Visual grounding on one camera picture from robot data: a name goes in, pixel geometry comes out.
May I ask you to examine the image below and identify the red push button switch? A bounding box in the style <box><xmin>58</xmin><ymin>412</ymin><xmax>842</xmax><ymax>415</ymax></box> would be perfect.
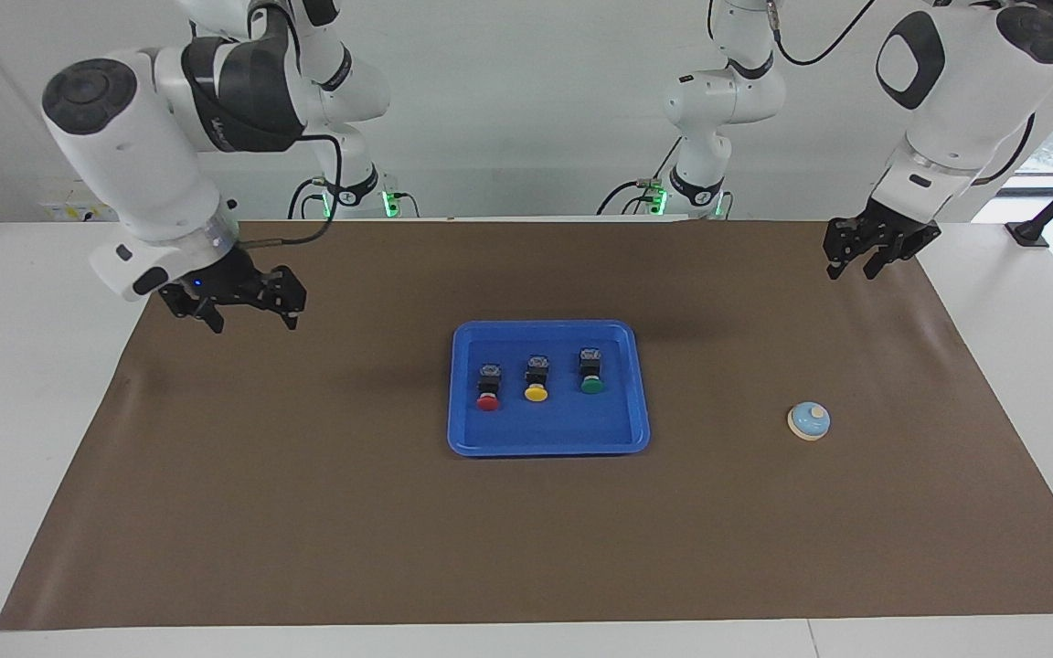
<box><xmin>474</xmin><ymin>362</ymin><xmax>504</xmax><ymax>413</ymax></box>

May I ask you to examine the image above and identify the yellow push button switch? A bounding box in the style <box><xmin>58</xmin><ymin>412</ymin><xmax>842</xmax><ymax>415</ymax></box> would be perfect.
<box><xmin>523</xmin><ymin>355</ymin><xmax>553</xmax><ymax>404</ymax></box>

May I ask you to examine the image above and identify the green push button switch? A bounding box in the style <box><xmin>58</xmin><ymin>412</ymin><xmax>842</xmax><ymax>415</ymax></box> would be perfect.
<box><xmin>578</xmin><ymin>346</ymin><xmax>608</xmax><ymax>397</ymax></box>

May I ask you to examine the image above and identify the light blue desk bell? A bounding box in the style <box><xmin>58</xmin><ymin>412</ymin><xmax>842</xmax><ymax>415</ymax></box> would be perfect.
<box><xmin>786</xmin><ymin>400</ymin><xmax>832</xmax><ymax>441</ymax></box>

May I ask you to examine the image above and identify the blue plastic tray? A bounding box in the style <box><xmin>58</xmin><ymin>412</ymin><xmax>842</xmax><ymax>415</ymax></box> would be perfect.
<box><xmin>447</xmin><ymin>319</ymin><xmax>652</xmax><ymax>458</ymax></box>

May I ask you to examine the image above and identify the brown table mat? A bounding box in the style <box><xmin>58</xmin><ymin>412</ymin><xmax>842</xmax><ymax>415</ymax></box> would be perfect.
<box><xmin>0</xmin><ymin>218</ymin><xmax>1053</xmax><ymax>631</ymax></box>

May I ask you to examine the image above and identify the black right arm base cable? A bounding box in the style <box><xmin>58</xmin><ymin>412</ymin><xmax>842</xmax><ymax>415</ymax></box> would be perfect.
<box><xmin>287</xmin><ymin>176</ymin><xmax>328</xmax><ymax>220</ymax></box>

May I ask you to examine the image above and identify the black arm base cable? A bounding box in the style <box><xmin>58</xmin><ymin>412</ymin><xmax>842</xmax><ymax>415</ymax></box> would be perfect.
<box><xmin>596</xmin><ymin>137</ymin><xmax>683</xmax><ymax>217</ymax></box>
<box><xmin>287</xmin><ymin>176</ymin><xmax>328</xmax><ymax>220</ymax></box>

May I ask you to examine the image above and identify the white wall socket box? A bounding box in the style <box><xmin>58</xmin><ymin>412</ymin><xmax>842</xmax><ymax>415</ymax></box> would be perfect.
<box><xmin>40</xmin><ymin>178</ymin><xmax>125</xmax><ymax>222</ymax></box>

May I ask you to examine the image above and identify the black left arm base cable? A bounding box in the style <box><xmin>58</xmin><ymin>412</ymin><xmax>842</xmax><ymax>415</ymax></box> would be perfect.
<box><xmin>596</xmin><ymin>137</ymin><xmax>683</xmax><ymax>217</ymax></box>

